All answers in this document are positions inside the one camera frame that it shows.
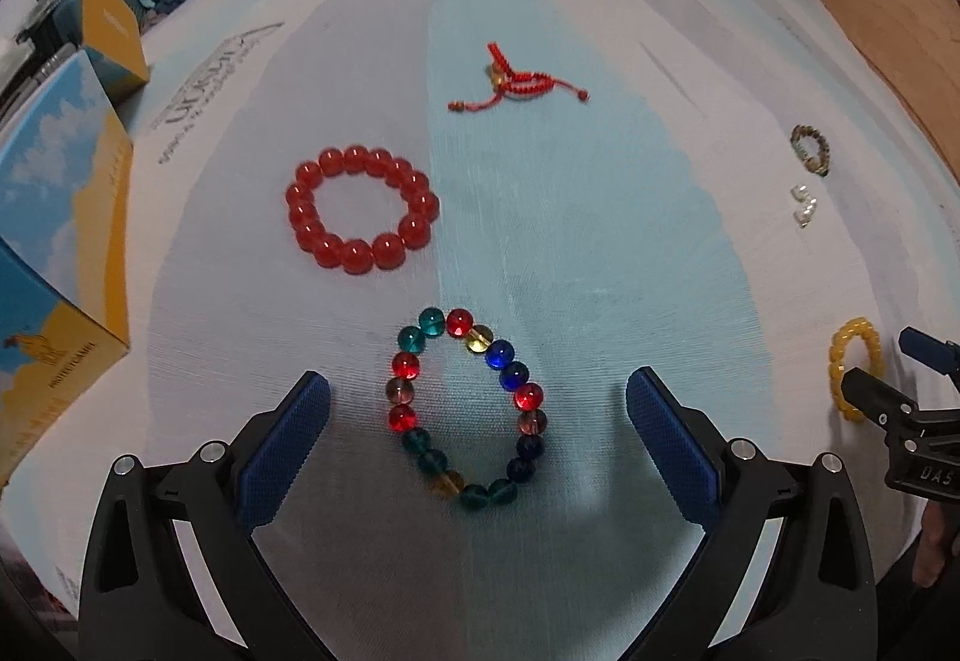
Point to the person's right hand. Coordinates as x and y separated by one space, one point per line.
937 545

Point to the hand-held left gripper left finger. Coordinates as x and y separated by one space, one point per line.
289 436

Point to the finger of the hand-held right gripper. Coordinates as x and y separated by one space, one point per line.
930 349
870 394

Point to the blue and yellow cardboard box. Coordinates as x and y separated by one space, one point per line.
60 181

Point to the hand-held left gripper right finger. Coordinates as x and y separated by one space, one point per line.
667 436

